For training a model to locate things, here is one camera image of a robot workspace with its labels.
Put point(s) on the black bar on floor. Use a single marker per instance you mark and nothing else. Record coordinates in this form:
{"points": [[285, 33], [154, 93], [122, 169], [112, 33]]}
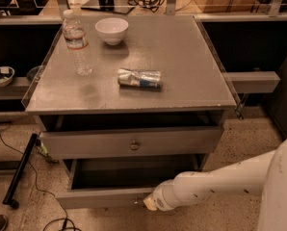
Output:
{"points": [[8, 199]]}

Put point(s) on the black monitor stand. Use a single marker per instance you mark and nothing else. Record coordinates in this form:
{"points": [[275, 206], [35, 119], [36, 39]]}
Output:
{"points": [[108, 6]]}

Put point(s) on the crushed silver blue can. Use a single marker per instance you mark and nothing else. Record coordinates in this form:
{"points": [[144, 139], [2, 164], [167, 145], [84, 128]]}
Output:
{"points": [[139, 78]]}

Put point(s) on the white ceramic bowl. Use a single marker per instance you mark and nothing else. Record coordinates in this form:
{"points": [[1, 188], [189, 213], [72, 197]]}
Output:
{"points": [[112, 30]]}

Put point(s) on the grey top drawer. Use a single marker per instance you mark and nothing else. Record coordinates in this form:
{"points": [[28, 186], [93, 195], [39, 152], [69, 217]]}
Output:
{"points": [[131, 142]]}

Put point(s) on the clear plastic water bottle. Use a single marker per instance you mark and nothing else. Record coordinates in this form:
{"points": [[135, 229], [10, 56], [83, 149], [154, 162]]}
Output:
{"points": [[77, 43]]}

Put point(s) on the grey drawer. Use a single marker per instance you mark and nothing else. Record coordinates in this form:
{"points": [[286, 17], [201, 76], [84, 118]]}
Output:
{"points": [[131, 142], [113, 182]]}

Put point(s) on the grey side shelf beam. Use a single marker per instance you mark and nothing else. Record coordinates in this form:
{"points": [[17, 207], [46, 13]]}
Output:
{"points": [[253, 82]]}

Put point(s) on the foam-padded gripper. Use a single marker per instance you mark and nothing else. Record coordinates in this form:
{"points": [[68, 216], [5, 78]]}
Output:
{"points": [[162, 197]]}

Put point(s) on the grey drawer cabinet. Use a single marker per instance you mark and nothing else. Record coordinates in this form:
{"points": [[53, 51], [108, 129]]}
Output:
{"points": [[193, 91]]}

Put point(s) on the bowl with dark contents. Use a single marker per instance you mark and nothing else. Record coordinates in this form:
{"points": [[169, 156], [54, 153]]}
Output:
{"points": [[6, 75]]}

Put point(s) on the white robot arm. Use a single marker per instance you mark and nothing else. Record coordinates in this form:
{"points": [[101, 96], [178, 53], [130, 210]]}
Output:
{"points": [[264, 175]]}

